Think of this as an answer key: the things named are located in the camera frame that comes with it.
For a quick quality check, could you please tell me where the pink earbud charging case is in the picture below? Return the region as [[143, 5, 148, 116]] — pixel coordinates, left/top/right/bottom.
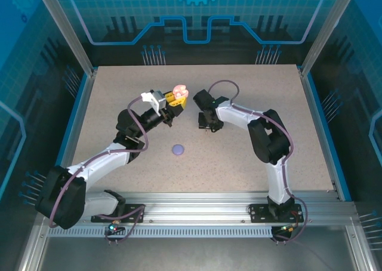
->
[[172, 84, 189, 99]]

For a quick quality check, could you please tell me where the aluminium base beam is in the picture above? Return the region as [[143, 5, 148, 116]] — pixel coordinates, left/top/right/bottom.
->
[[89, 191, 358, 226]]

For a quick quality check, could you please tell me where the grey metal shelf panel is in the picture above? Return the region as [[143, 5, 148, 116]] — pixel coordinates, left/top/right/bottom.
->
[[38, 236, 359, 271]]

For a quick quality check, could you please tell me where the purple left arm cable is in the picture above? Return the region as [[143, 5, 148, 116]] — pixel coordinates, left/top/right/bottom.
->
[[49, 97, 149, 229]]

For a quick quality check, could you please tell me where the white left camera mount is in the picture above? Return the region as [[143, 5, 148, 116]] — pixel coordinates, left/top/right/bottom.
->
[[140, 91, 159, 112]]

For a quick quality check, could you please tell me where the aluminium side rail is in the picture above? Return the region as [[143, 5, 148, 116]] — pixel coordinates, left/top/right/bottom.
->
[[299, 64, 372, 271], [16, 69, 98, 271]]

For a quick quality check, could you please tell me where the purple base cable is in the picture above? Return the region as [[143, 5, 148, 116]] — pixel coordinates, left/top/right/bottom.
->
[[97, 204, 147, 245], [270, 218, 308, 245]]

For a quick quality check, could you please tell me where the slotted grey cable duct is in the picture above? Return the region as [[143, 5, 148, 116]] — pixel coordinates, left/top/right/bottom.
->
[[47, 225, 275, 239]]

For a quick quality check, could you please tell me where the aluminium frame post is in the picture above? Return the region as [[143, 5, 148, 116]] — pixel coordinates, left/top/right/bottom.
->
[[33, 0, 98, 76], [300, 0, 350, 76]]

